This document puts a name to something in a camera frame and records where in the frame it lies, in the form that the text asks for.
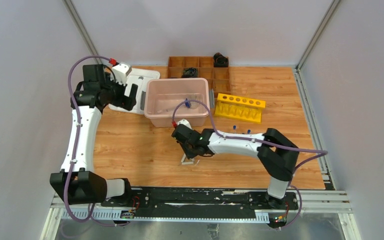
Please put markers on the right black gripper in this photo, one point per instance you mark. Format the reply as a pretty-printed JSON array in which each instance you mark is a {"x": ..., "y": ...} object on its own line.
[{"x": 189, "y": 154}]

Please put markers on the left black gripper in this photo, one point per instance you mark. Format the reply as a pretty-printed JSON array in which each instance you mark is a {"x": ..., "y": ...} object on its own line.
[{"x": 123, "y": 96}]

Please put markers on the white clay triangle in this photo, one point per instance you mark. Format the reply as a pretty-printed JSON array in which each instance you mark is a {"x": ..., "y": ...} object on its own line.
[{"x": 186, "y": 160}]

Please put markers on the glass funnel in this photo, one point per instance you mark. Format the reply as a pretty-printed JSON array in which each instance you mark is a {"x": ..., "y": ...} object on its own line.
[{"x": 197, "y": 107}]

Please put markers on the blue round cap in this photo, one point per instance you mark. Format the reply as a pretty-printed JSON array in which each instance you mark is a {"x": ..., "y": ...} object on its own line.
[{"x": 188, "y": 103}]

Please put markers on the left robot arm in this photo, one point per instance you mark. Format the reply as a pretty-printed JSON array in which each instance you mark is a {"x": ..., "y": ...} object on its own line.
[{"x": 76, "y": 182}]

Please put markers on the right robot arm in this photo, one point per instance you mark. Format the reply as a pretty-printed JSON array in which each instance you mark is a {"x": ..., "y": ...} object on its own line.
[{"x": 275, "y": 151}]

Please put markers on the pink plastic bin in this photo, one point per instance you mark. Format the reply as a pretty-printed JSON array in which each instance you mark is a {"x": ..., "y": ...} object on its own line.
[{"x": 168, "y": 92}]

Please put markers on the yellow test tube rack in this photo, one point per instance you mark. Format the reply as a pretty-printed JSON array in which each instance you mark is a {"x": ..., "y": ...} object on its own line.
[{"x": 239, "y": 108}]

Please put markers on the black object in tray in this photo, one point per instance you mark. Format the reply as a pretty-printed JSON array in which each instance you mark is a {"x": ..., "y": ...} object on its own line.
[{"x": 190, "y": 72}]

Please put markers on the wooden compartment tray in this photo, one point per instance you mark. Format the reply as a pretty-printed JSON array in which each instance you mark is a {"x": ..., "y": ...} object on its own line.
[{"x": 218, "y": 78}]

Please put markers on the black object behind tray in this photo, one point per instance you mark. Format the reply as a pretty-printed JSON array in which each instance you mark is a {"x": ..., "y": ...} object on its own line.
[{"x": 220, "y": 61}]

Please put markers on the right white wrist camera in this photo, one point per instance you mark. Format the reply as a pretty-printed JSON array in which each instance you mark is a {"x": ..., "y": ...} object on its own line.
[{"x": 184, "y": 122}]

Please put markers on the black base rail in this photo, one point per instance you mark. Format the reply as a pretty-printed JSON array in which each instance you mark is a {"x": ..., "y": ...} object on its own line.
[{"x": 202, "y": 203}]

